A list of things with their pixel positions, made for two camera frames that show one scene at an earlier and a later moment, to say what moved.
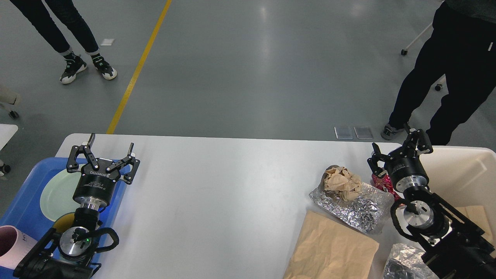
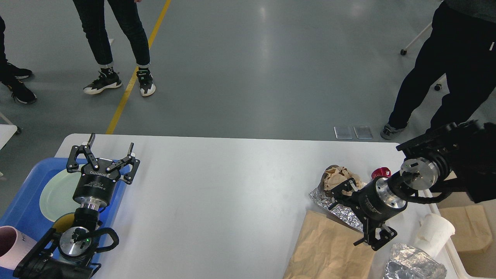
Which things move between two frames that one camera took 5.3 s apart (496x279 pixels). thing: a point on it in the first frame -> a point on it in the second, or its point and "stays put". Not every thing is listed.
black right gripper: (405, 170) -> (373, 204)
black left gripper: (95, 188) stays put
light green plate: (56, 199) stays put
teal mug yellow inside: (64, 222) stays put
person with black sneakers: (65, 12) -> (92, 14)
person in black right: (461, 46) stays put
